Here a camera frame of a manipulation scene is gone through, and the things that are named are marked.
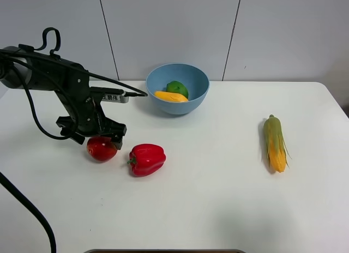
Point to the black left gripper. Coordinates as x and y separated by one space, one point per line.
90 121

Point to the red apple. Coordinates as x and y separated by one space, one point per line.
101 148

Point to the yellow mango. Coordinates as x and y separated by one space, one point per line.
170 97

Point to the green lime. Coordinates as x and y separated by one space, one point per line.
177 87

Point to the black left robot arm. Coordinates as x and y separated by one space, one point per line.
33 71

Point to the blue plastic bowl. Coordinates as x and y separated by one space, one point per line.
194 79

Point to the red bell pepper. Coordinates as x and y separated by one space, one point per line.
145 159

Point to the corn cob with husk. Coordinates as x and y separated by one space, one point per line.
276 151

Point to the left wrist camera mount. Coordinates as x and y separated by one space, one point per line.
112 95

